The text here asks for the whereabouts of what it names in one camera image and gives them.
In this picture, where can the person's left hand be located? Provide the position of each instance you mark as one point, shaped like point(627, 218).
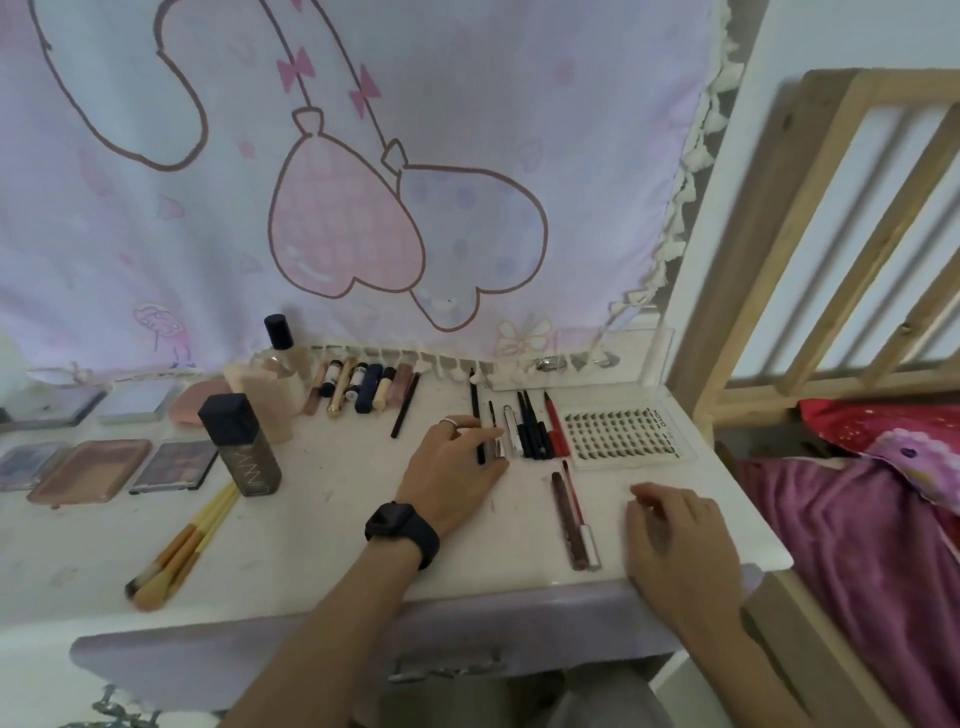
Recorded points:
point(450, 480)

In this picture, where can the person's right hand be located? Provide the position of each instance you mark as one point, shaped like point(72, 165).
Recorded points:
point(682, 562)

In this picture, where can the long black makeup pencil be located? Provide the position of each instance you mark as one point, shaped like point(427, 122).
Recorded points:
point(475, 397)

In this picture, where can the red applicator wand silver cap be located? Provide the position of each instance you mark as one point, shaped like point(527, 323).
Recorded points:
point(591, 551)

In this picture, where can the short black makeup pencil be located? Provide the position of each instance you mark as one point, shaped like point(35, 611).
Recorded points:
point(523, 420)

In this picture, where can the black pencil cap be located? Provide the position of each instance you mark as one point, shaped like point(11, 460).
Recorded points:
point(545, 442)

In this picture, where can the beige tube black cap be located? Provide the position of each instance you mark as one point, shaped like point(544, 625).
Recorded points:
point(384, 388)

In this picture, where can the red pencil cap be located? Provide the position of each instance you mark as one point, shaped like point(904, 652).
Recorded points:
point(562, 444)

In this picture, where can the navy cosmetic tube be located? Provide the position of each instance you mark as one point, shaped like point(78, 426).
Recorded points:
point(368, 388)

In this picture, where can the red makeup pencil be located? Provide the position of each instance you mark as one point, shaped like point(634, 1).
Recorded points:
point(553, 412)

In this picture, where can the false eyelash tray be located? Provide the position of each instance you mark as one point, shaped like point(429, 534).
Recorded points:
point(626, 435)

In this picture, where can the small pale tube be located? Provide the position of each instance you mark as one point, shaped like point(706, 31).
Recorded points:
point(330, 379)

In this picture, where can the pink concealer tube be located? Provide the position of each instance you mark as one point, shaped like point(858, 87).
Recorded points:
point(316, 390)

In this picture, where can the dark square foundation bottle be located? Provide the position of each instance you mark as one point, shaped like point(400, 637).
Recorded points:
point(244, 457)

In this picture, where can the peach pump bottle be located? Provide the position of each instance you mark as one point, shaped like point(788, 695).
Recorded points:
point(262, 390)

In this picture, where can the foundation bottle black cap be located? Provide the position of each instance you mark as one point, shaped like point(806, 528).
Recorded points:
point(277, 330)

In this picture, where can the pink rounded compact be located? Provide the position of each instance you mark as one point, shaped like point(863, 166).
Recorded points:
point(191, 405)

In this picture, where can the purple drawer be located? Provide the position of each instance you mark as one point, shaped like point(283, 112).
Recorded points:
point(225, 660)

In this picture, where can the small grey square palette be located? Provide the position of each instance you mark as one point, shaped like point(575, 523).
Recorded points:
point(139, 401)

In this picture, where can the brown blush palette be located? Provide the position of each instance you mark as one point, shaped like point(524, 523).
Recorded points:
point(90, 472)

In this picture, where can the silver square palette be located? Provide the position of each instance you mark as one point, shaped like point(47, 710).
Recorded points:
point(34, 466)

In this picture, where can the person's left forearm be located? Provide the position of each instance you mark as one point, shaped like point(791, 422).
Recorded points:
point(322, 645)

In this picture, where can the white dressing table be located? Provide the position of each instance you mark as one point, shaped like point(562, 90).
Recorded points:
point(337, 510)

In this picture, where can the black smartwatch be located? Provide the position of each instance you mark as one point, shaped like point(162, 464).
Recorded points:
point(401, 529)

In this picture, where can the silver oval metal fitting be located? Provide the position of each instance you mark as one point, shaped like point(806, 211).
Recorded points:
point(606, 361)
point(550, 364)

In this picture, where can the purple bed sheet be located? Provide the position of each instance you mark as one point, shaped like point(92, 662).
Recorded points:
point(862, 562)

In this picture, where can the red floral pillow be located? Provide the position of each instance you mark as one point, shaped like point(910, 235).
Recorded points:
point(847, 424)

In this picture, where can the pink cartoon cloth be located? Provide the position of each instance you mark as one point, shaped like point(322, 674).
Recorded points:
point(112, 262)

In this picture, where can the wooden bed frame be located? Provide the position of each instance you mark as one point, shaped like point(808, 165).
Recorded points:
point(750, 262)

